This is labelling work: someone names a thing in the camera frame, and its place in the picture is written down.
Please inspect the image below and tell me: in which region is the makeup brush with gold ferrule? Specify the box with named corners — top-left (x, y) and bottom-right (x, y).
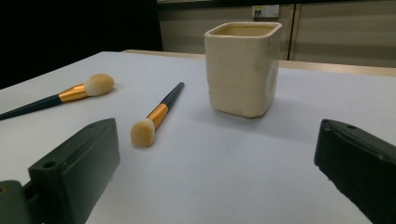
top-left (0, 73), bottom-right (116, 121)
top-left (130, 81), bottom-right (185, 148)

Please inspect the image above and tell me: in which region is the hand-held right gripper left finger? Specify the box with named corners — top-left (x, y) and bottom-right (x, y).
top-left (24, 117), bottom-right (121, 224)

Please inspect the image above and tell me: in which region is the black horizontal metal bar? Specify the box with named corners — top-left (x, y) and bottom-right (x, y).
top-left (157, 0), bottom-right (396, 5)

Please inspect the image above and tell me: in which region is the cream ceramic square cup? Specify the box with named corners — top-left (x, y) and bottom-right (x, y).
top-left (204, 21), bottom-right (283, 119)

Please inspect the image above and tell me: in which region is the white wall socket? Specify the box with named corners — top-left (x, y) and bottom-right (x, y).
top-left (251, 4), bottom-right (280, 19)

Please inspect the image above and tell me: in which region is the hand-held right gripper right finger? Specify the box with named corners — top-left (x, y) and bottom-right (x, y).
top-left (313, 119), bottom-right (396, 224)

